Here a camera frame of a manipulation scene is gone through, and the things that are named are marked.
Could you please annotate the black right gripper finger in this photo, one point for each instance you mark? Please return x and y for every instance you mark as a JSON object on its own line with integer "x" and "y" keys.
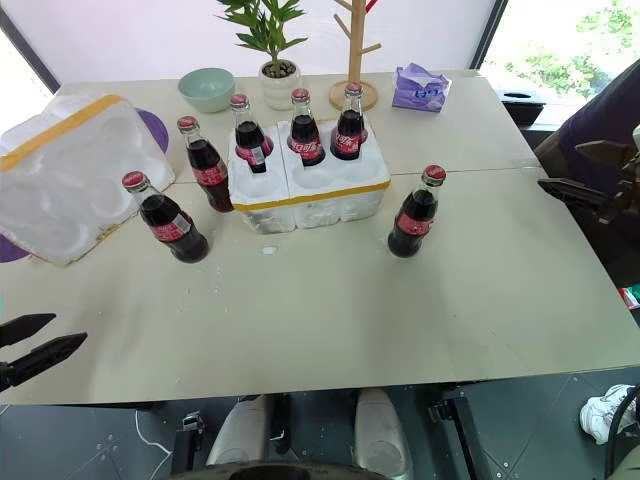
{"x": 600, "y": 151}
{"x": 575, "y": 190}

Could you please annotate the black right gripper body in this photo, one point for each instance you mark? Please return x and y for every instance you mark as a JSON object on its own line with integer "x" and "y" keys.
{"x": 625, "y": 192}

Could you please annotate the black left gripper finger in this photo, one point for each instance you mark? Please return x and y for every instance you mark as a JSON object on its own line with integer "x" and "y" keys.
{"x": 25, "y": 326}
{"x": 40, "y": 357}

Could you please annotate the white styrofoam lid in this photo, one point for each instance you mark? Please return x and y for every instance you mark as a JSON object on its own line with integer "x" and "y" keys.
{"x": 65, "y": 175}

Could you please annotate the glass cola bottle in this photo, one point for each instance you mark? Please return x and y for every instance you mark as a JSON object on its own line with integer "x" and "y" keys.
{"x": 250, "y": 142}
{"x": 207, "y": 172}
{"x": 305, "y": 140}
{"x": 412, "y": 220}
{"x": 348, "y": 135}
{"x": 170, "y": 227}

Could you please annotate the white styrofoam bottle tray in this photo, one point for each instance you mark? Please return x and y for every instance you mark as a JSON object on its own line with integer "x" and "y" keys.
{"x": 320, "y": 197}

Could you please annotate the person in dark clothes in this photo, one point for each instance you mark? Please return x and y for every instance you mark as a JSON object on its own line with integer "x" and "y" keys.
{"x": 600, "y": 120}

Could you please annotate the round purple mat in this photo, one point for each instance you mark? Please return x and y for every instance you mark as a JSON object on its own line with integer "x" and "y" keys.
{"x": 11, "y": 249}
{"x": 154, "y": 127}

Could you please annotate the black bin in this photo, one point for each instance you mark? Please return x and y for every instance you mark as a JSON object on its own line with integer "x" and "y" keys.
{"x": 522, "y": 105}

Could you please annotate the red and green packet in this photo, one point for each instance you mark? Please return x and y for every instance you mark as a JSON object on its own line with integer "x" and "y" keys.
{"x": 631, "y": 297}

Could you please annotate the purple tissue pack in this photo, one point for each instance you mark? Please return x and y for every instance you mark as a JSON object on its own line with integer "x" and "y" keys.
{"x": 417, "y": 92}

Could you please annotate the silver robot left leg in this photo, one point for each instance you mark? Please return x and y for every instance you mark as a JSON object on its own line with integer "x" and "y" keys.
{"x": 237, "y": 432}

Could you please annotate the silver robot leg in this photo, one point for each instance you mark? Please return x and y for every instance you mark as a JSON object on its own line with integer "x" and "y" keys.
{"x": 237, "y": 432}
{"x": 380, "y": 435}

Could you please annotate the white sneaker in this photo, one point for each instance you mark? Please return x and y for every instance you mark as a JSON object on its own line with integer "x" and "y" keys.
{"x": 602, "y": 412}

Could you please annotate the wooden branch stand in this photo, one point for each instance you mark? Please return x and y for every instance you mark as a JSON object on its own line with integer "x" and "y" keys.
{"x": 356, "y": 60}

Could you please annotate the dark rounded robot torso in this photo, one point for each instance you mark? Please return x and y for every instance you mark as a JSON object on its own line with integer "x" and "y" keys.
{"x": 270, "y": 472}

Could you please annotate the pale green bowl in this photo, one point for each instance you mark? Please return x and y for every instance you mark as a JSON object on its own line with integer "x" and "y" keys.
{"x": 205, "y": 90}

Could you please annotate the silver robot right leg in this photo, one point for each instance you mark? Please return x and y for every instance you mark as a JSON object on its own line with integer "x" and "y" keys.
{"x": 380, "y": 435}

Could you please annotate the green plant in white pot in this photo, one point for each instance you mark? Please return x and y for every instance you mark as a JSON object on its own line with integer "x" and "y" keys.
{"x": 278, "y": 82}

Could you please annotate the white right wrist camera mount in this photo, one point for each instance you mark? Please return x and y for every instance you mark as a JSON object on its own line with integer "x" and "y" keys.
{"x": 636, "y": 136}

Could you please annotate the black table leg frame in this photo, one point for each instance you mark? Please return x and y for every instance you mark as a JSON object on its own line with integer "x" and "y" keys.
{"x": 190, "y": 440}
{"x": 457, "y": 430}

